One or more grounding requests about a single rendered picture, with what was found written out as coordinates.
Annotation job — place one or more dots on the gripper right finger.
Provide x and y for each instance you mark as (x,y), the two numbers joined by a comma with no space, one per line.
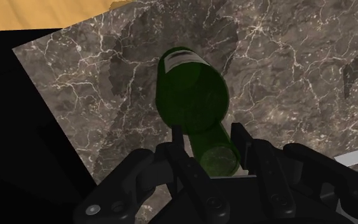
(268,173)

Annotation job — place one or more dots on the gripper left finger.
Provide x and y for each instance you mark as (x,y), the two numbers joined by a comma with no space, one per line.
(181,167)

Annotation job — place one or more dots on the dark green glass bottle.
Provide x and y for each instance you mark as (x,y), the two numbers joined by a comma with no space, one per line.
(191,99)

